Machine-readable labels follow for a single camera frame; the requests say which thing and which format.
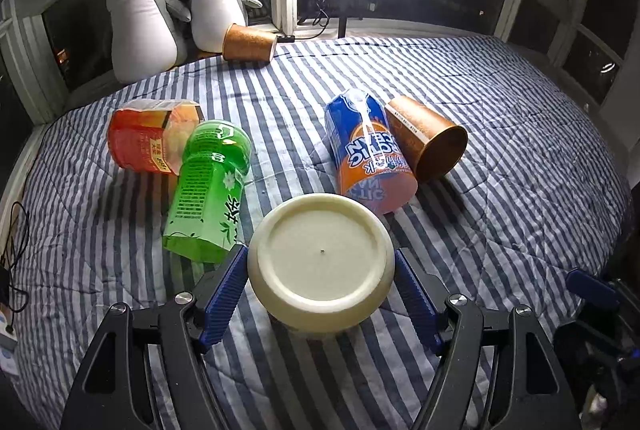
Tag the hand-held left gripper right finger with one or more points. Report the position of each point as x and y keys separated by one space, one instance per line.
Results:
x=415 y=295

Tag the striped blanket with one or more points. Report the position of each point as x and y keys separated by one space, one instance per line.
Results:
x=320 y=210

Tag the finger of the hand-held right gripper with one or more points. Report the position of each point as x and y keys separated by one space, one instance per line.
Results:
x=590 y=286

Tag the green tea bottle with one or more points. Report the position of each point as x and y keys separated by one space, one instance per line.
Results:
x=210 y=190

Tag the white power adapter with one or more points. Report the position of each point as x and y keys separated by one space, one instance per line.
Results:
x=7 y=335

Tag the large penguin plush toy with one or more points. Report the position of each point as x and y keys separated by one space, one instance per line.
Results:
x=142 y=25

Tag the copper brown cup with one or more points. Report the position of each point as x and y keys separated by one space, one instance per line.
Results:
x=248 y=44
x=425 y=142

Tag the small penguin plush toy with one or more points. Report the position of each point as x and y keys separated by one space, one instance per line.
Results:
x=217 y=5

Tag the cream upside-down bowl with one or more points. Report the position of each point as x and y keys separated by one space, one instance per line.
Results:
x=321 y=265

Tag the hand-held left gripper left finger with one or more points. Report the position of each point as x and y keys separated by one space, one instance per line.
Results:
x=226 y=295

